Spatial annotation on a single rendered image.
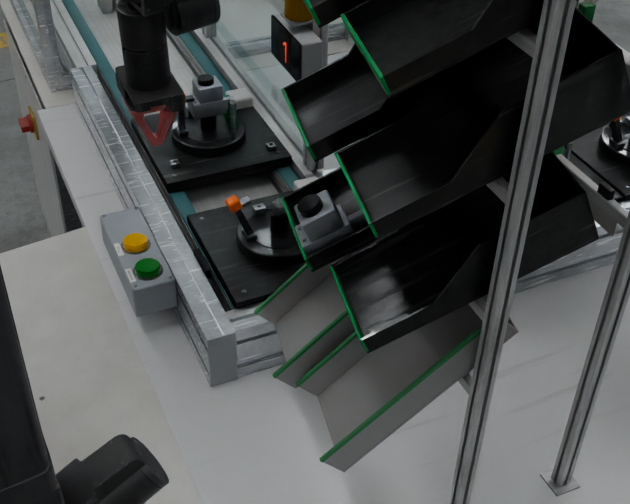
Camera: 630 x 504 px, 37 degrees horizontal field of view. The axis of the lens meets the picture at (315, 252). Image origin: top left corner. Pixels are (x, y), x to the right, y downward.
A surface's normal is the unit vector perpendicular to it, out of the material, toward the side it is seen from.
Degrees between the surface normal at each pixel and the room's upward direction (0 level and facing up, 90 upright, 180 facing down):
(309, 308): 45
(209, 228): 0
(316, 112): 25
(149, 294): 90
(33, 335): 0
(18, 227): 0
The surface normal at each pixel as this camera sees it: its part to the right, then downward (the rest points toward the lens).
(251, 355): 0.41, 0.58
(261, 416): 0.03, -0.77
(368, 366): -0.67, -0.45
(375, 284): -0.39, -0.65
